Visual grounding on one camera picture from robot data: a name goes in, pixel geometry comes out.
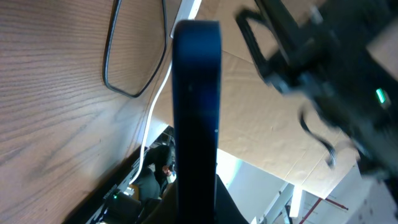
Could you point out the brown cardboard panel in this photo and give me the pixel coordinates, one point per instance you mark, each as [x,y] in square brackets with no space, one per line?
[281,134]

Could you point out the blue Galaxy smartphone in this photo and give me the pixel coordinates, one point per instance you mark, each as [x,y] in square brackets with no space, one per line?
[196,85]

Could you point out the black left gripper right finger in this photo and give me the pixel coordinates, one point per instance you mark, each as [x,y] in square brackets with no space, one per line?
[226,211]

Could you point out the white power strip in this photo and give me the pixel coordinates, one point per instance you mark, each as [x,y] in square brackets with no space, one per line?
[187,10]

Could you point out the person in dark clothes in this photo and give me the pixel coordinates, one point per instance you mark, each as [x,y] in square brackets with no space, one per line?
[152,180]

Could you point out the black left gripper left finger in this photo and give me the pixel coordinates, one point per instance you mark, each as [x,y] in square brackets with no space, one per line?
[166,210]

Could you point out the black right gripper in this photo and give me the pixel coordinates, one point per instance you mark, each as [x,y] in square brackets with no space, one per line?
[320,55]

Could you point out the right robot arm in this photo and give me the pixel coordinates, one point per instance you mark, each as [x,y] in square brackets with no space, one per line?
[369,121]

